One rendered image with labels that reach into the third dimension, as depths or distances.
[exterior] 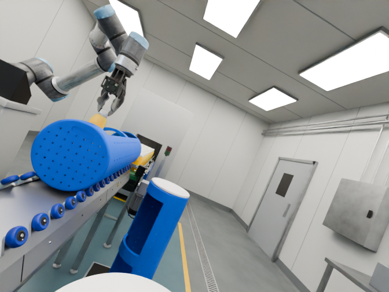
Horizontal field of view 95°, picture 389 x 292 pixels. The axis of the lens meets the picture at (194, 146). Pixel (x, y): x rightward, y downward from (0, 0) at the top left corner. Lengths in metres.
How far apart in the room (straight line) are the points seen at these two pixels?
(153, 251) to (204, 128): 5.08
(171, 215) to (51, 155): 0.68
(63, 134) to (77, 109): 5.71
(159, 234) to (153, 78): 5.47
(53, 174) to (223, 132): 5.61
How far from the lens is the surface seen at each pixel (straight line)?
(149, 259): 1.28
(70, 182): 0.85
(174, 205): 1.14
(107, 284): 0.41
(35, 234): 0.66
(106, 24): 1.02
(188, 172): 5.98
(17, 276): 0.66
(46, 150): 0.88
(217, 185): 6.25
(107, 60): 1.56
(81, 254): 1.94
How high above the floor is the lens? 1.30
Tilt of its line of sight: 3 degrees up
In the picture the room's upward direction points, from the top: 25 degrees clockwise
